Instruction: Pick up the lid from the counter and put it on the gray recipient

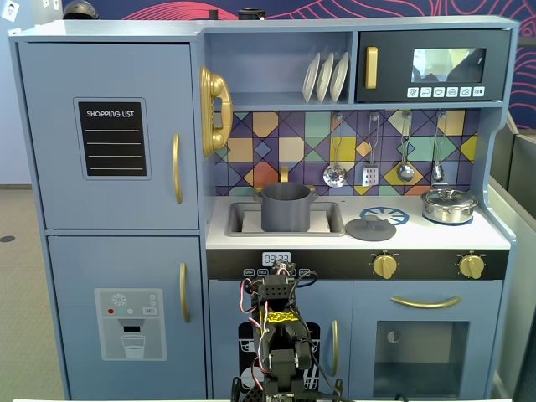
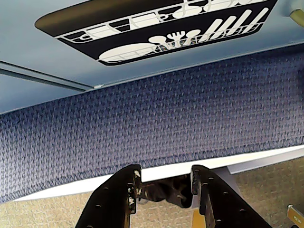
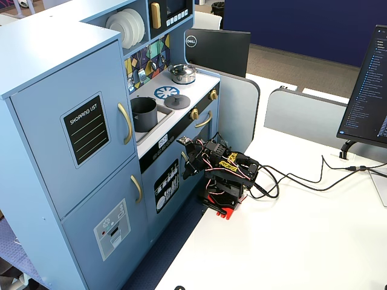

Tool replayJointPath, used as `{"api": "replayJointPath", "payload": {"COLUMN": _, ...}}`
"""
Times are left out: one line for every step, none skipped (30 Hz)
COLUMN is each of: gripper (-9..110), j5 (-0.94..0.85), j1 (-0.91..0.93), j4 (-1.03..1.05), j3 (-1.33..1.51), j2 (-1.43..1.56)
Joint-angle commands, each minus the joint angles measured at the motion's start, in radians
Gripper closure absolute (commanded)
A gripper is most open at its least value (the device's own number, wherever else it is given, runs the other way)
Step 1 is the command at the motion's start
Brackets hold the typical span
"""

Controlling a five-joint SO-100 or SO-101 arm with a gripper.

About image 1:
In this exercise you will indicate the gray toy pot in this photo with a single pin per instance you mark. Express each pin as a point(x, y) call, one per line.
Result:
point(285, 213)

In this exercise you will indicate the black round container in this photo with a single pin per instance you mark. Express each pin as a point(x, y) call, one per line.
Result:
point(250, 14)

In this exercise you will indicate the portrait paper sheet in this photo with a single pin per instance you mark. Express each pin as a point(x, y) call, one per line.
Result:
point(10, 10)

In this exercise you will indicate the gray round lid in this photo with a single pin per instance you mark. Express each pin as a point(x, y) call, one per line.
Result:
point(370, 232)

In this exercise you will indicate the blue toy kitchen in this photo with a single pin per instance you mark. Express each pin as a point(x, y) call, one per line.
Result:
point(125, 29)

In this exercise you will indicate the gray water dispenser panel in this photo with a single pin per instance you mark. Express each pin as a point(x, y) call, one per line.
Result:
point(109, 301)

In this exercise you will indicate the gray desk divider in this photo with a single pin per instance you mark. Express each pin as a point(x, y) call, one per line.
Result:
point(502, 251)

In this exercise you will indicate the black shopping list board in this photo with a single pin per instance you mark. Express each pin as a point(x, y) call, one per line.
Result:
point(113, 125)

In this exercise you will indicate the black dishwasher sticker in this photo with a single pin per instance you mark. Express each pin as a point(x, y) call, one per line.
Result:
point(245, 335)

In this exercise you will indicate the glass steel pot lid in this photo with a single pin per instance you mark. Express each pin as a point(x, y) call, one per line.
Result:
point(439, 196)

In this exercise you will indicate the tall blue fridge door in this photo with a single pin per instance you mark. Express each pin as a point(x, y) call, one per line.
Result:
point(50, 167)

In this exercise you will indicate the gold faucet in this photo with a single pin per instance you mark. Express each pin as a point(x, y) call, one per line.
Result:
point(285, 173)

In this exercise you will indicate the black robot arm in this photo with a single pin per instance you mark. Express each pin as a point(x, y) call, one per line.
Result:
point(285, 364)

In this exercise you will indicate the small black cylinder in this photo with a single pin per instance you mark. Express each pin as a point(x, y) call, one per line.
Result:
point(213, 14)

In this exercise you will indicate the blue dishwasher door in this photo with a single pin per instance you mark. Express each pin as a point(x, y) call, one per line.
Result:
point(226, 318)

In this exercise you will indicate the white plate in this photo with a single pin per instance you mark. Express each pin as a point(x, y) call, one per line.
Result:
point(324, 77)
point(339, 75)
point(310, 77)

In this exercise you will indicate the blue fridge door with dispenser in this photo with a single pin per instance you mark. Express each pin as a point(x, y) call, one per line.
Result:
point(75, 272)

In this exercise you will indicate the gold toy telephone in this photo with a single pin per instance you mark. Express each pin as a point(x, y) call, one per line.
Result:
point(215, 84)

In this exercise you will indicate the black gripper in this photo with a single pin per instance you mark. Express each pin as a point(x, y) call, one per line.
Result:
point(281, 269)

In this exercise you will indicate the steel slotted spatula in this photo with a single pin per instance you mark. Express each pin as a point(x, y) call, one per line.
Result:
point(370, 176)

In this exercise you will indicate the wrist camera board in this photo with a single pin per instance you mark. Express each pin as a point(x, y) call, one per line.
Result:
point(282, 267)

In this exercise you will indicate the steel pot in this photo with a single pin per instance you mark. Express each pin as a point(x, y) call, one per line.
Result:
point(448, 212)

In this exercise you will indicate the gray sink basin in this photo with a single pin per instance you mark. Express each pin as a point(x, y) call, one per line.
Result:
point(335, 218)

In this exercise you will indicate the black floor disc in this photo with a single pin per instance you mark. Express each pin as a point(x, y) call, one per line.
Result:
point(7, 238)

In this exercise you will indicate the blue oven door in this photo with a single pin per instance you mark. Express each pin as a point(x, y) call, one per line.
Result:
point(364, 310)

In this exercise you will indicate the steel ladle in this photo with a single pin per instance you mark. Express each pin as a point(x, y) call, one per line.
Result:
point(405, 171)

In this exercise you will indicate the gold stove knob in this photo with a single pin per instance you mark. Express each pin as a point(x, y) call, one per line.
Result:
point(472, 266)
point(384, 266)

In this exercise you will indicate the black helmet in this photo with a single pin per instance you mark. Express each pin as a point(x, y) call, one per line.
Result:
point(79, 10)

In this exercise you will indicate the steel skimmer spoon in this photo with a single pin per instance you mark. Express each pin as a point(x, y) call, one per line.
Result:
point(335, 176)

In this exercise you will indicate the digital clock display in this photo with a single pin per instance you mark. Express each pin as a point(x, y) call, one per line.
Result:
point(272, 257)

